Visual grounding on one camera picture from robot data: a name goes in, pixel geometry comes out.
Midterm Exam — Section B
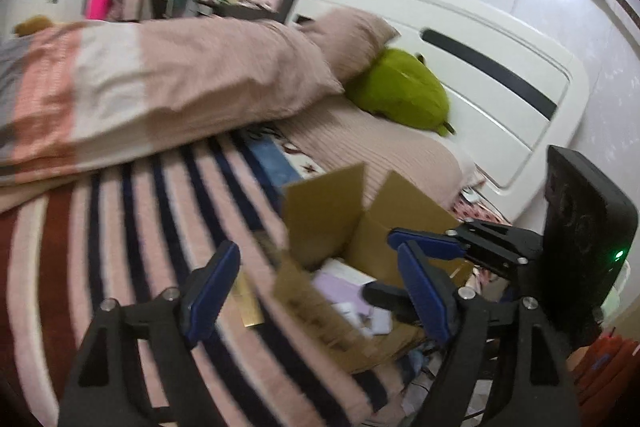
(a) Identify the purple power bank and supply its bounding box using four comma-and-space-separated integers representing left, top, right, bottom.
312, 272, 371, 308

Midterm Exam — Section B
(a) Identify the pink gift bag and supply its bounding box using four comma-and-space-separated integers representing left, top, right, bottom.
85, 0, 113, 20

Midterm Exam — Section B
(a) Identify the striped pink grey duvet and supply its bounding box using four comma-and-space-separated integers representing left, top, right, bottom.
0, 18, 346, 188

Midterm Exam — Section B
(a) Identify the pink ribbed pillow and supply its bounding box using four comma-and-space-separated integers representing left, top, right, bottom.
302, 7, 401, 82

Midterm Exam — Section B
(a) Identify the blue printed blanket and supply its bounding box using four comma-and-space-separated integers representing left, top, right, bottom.
240, 132, 321, 192

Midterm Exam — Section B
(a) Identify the brown teddy bear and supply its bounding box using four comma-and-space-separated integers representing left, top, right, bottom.
12, 16, 53, 38

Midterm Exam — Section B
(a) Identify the striped fleece blanket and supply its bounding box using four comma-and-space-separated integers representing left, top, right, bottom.
0, 132, 401, 427

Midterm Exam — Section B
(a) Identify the green plush toy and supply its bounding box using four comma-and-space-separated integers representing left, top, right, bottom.
345, 48, 457, 138

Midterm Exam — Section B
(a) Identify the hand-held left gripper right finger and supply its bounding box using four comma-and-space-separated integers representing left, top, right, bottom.
397, 239, 583, 427

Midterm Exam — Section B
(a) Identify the white bed headboard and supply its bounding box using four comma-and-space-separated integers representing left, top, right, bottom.
287, 0, 588, 228

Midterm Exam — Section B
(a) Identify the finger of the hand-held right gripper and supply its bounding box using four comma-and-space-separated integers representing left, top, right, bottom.
389, 218, 544, 280
362, 282, 421, 324

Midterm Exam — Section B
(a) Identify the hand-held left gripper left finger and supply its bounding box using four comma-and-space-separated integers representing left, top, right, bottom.
57, 241, 242, 427

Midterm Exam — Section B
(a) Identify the brown cardboard box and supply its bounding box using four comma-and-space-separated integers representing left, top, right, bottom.
272, 163, 476, 373

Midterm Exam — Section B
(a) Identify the orange backpack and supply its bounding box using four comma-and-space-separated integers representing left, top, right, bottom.
570, 332, 640, 414

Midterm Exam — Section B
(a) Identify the pink ribbed bed sheet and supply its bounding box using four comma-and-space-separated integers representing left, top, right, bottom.
285, 99, 476, 210

